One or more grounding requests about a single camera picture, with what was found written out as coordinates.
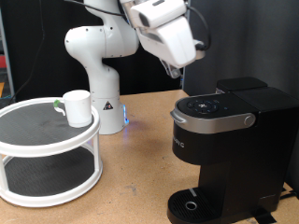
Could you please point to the grey metal frame post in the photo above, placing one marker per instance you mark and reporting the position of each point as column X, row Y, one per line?
column 8, row 62

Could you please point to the black tape strip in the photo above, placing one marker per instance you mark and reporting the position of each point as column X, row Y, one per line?
column 264, row 217

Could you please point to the red background object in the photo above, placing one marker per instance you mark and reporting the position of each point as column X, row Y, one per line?
column 2, row 60

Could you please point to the black Keurig coffee machine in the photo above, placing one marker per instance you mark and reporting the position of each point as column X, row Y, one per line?
column 243, row 155

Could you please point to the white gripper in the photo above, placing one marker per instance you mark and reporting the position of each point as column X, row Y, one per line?
column 174, row 43

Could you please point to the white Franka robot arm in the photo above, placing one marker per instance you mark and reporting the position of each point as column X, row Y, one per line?
column 102, row 77

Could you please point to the grey partition panel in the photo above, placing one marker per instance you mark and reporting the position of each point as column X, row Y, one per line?
column 249, row 37

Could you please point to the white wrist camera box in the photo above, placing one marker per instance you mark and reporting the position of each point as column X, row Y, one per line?
column 159, row 12

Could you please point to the black curtain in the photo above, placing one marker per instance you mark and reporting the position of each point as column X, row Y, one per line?
column 31, row 46

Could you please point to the white two-tier turntable shelf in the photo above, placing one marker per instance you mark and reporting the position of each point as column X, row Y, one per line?
column 37, row 149

